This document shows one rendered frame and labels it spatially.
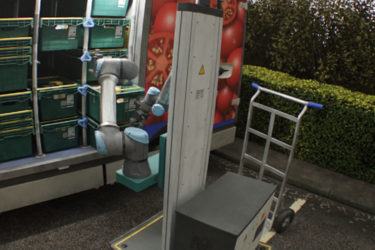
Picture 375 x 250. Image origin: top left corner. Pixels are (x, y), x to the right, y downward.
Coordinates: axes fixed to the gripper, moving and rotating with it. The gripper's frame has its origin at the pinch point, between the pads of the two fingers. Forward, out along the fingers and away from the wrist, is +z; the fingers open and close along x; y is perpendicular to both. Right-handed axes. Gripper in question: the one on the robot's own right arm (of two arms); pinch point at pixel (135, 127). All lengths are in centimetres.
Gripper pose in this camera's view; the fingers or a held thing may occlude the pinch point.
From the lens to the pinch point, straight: 207.3
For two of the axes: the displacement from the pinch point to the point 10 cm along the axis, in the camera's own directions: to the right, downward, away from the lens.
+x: 4.3, -0.5, 9.0
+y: 7.6, 5.6, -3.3
